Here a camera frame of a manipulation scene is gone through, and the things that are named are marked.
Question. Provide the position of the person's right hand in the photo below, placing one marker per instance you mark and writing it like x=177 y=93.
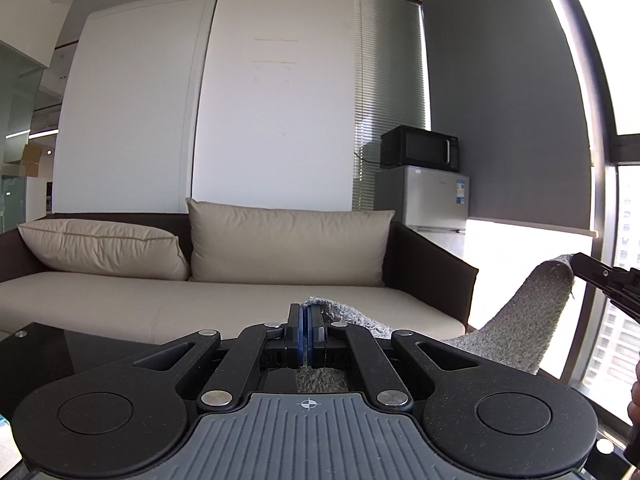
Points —
x=635 y=400

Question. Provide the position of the beige and brown sofa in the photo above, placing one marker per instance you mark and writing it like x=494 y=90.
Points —
x=125 y=300

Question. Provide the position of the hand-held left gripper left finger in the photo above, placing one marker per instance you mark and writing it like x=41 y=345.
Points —
x=296 y=336

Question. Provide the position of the flat beige cushion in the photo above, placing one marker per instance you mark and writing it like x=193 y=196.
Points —
x=105 y=250

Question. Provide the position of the upright beige cushion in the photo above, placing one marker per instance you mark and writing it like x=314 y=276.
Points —
x=290 y=245

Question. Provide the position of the grey towel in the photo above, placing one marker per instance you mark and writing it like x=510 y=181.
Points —
x=530 y=310

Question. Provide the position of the window frame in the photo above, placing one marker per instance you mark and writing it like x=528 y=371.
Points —
x=597 y=125

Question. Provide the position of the silver mini fridge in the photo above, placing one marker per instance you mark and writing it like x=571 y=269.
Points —
x=425 y=200

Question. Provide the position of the cardboard box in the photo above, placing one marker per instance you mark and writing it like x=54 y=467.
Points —
x=27 y=157

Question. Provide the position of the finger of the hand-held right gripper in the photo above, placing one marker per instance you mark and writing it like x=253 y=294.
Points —
x=600 y=270

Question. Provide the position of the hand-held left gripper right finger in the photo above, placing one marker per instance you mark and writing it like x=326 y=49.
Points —
x=309 y=336

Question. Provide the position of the grey venetian blinds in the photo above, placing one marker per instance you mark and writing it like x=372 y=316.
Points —
x=390 y=85

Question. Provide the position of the black microwave oven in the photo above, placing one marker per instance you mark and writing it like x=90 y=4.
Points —
x=417 y=147

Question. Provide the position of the grey roller shade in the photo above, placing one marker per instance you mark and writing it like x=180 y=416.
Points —
x=500 y=110

